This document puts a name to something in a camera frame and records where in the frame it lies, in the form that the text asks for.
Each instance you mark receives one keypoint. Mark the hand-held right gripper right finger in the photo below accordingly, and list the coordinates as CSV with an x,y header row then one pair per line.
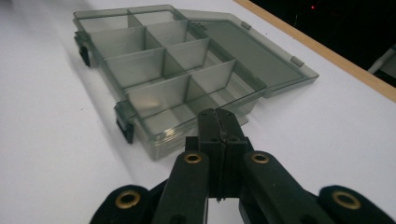
x,y
271,189

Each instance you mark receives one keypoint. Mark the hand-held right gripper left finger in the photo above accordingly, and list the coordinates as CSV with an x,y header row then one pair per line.
x,y
186,186

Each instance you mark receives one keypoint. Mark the smoky clear plastic organizer box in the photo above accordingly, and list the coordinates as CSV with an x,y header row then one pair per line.
x,y
155,68

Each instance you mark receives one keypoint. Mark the wooden table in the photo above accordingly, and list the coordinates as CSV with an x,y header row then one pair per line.
x,y
327,54

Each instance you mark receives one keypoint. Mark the white board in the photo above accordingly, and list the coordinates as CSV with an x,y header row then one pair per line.
x,y
46,130

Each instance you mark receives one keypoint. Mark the grey metal desk frame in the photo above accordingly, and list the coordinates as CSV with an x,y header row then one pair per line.
x,y
384,60

